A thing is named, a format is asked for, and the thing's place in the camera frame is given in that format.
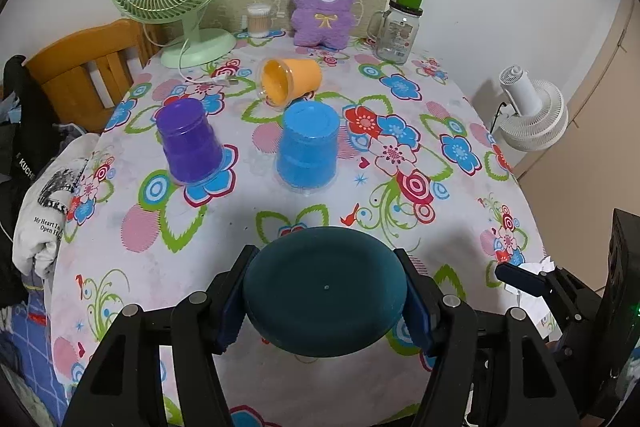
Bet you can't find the dark teal cup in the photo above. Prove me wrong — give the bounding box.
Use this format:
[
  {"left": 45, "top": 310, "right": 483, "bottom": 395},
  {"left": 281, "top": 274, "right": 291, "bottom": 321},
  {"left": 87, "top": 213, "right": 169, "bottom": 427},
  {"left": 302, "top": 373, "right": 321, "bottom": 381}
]
[{"left": 243, "top": 227, "right": 407, "bottom": 356}]

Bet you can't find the glass jar with green lid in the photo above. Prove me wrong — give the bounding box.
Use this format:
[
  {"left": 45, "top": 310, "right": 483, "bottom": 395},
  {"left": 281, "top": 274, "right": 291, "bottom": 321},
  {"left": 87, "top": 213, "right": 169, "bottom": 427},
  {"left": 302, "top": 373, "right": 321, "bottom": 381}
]
[{"left": 367, "top": 0, "right": 425, "bottom": 66}]

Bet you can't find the orange cup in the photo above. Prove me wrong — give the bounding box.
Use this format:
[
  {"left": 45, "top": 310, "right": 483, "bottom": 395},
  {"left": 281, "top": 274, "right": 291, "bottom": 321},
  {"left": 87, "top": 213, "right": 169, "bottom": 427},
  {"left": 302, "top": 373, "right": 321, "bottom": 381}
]
[{"left": 256, "top": 58, "right": 322, "bottom": 108}]

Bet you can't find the blue checked cloth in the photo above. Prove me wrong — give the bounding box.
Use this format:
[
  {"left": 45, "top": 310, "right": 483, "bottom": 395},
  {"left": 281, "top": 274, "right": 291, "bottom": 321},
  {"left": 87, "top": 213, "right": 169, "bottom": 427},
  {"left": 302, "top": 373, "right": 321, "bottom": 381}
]
[{"left": 0, "top": 302, "right": 68, "bottom": 427}]

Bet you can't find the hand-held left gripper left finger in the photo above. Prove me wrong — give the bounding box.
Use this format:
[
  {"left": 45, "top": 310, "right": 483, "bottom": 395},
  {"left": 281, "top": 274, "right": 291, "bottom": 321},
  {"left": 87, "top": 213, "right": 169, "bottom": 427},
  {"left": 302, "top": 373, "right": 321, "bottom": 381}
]
[{"left": 65, "top": 245, "right": 261, "bottom": 427}]

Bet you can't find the cotton swab container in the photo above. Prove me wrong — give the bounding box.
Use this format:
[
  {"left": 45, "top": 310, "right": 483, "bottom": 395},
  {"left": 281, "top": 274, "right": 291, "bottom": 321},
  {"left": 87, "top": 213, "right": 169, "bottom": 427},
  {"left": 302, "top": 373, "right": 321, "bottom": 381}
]
[{"left": 246, "top": 3, "right": 274, "bottom": 39}]

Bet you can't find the purple cup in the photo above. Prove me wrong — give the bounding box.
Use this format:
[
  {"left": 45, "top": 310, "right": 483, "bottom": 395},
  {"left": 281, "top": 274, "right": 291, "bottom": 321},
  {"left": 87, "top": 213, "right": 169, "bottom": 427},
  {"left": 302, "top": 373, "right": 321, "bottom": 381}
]
[{"left": 155, "top": 99, "right": 225, "bottom": 186}]

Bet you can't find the wooden chair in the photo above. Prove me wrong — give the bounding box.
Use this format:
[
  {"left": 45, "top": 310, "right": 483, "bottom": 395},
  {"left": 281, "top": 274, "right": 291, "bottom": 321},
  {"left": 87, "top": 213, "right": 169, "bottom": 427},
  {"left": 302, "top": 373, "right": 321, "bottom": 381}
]
[{"left": 24, "top": 19, "right": 163, "bottom": 132}]

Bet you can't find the blue cup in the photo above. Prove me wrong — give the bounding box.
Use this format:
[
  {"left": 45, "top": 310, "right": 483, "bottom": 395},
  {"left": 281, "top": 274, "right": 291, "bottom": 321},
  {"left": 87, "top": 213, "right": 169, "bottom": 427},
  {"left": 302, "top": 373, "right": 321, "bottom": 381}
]
[{"left": 275, "top": 101, "right": 342, "bottom": 194}]

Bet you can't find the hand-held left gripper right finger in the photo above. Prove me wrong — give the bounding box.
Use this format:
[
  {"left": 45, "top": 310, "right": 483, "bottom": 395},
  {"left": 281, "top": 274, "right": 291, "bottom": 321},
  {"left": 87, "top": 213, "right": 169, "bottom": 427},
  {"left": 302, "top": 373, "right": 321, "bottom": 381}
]
[{"left": 392, "top": 247, "right": 582, "bottom": 427}]

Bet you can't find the white fan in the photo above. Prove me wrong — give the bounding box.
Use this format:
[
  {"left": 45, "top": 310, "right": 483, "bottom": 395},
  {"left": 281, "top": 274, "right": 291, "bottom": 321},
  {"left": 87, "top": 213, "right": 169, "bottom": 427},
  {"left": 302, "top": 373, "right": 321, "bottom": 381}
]
[{"left": 492, "top": 66, "right": 569, "bottom": 152}]

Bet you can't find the white printed shirt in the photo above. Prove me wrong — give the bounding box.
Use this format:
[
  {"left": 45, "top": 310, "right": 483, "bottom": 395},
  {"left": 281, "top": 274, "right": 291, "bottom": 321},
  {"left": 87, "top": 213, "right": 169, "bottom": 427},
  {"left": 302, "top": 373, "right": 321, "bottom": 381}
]
[{"left": 12, "top": 134, "right": 101, "bottom": 278}]

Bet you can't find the white cable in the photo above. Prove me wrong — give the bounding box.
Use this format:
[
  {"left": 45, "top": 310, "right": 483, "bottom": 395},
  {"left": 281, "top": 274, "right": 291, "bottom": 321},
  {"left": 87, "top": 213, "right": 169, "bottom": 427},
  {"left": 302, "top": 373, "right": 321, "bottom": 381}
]
[{"left": 142, "top": 24, "right": 241, "bottom": 88}]

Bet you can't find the purple plush toy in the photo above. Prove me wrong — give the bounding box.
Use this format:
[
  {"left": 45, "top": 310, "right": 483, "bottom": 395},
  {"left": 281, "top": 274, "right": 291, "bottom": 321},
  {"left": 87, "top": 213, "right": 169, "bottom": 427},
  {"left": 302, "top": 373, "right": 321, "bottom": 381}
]
[{"left": 290, "top": 0, "right": 364, "bottom": 49}]

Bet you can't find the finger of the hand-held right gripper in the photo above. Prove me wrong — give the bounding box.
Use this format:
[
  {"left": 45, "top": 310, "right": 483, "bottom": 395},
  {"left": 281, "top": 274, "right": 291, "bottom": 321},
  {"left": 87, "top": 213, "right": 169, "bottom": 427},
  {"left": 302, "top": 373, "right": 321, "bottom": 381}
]
[{"left": 495, "top": 262, "right": 563, "bottom": 299}]

